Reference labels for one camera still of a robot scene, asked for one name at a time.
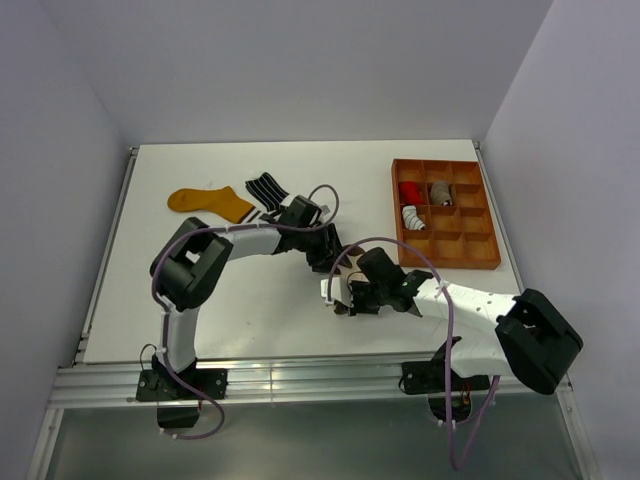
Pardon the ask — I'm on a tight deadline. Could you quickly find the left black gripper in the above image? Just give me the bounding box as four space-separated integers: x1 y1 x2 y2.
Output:
294 224 352 275

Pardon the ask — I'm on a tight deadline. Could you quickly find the cream brown sock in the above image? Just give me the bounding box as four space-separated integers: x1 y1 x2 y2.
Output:
332 246 366 316

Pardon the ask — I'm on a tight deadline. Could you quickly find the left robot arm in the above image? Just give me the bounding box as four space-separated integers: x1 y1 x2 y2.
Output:
150 195 344 399

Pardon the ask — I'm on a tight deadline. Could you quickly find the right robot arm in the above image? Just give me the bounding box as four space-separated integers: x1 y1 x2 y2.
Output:
349 248 584 395

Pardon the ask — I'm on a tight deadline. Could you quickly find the wooden compartment tray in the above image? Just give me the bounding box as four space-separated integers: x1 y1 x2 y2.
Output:
391 158 501 270

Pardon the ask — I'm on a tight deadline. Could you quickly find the red rolled sock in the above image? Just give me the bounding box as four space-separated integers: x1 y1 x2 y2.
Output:
398 181 424 206

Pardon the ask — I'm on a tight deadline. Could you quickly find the grey rolled sock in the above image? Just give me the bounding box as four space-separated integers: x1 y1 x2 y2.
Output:
430 180 454 206

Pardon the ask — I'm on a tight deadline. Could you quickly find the mustard yellow sock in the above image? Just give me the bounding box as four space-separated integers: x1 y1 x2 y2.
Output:
167 186 259 224

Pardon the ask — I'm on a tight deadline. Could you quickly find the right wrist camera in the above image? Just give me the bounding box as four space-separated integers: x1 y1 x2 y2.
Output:
320 277 352 307

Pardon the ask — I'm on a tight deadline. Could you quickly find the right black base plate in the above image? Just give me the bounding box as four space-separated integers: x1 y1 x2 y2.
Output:
399 360 491 395

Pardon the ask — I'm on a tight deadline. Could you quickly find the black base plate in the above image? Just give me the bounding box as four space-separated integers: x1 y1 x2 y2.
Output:
399 360 491 395
135 368 227 402

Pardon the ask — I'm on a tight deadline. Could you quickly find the aluminium frame rail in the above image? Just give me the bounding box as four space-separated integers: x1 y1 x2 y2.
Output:
47 349 574 409

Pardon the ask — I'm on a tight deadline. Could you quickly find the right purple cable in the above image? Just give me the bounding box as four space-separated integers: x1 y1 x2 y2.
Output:
325 237 501 471

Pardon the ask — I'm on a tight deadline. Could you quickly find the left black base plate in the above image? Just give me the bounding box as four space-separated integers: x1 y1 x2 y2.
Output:
135 368 227 402

